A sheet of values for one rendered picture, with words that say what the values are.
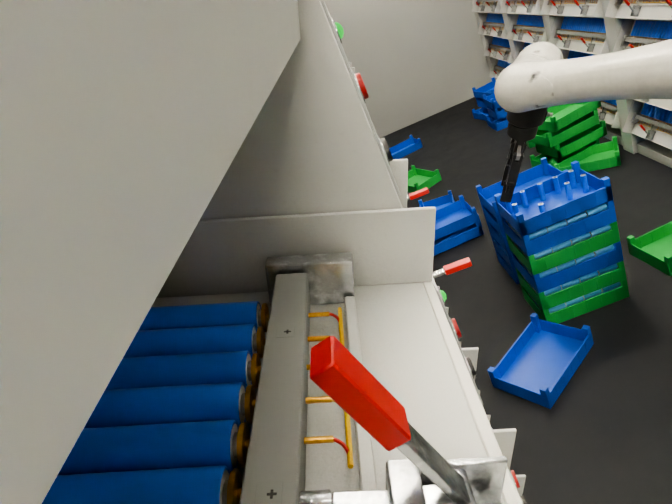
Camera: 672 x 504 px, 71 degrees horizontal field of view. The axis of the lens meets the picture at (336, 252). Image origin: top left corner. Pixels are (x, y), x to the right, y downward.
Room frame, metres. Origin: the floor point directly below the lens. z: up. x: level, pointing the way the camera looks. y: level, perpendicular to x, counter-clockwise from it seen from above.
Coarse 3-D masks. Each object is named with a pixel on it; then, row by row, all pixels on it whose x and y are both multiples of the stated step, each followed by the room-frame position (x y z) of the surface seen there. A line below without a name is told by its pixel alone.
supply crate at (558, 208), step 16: (560, 176) 1.45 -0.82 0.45; (576, 176) 1.43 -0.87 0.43; (592, 176) 1.34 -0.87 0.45; (528, 192) 1.46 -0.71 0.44; (576, 192) 1.38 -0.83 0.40; (592, 192) 1.25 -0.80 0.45; (608, 192) 1.25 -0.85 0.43; (528, 208) 1.42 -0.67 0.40; (560, 208) 1.27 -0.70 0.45; (576, 208) 1.26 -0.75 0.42; (512, 224) 1.36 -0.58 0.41; (528, 224) 1.28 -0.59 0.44; (544, 224) 1.28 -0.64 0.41
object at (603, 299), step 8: (624, 280) 1.25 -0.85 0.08; (616, 288) 1.25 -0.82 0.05; (624, 288) 1.25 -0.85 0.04; (528, 296) 1.42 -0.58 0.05; (600, 296) 1.26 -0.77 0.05; (608, 296) 1.26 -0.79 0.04; (616, 296) 1.25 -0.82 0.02; (624, 296) 1.25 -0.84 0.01; (576, 304) 1.27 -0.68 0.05; (584, 304) 1.27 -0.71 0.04; (592, 304) 1.26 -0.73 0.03; (600, 304) 1.26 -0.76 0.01; (608, 304) 1.26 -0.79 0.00; (536, 312) 1.37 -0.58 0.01; (544, 312) 1.29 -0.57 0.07; (560, 312) 1.28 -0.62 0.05; (568, 312) 1.27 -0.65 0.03; (576, 312) 1.27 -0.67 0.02; (584, 312) 1.27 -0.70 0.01; (552, 320) 1.28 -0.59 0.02; (560, 320) 1.28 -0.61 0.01
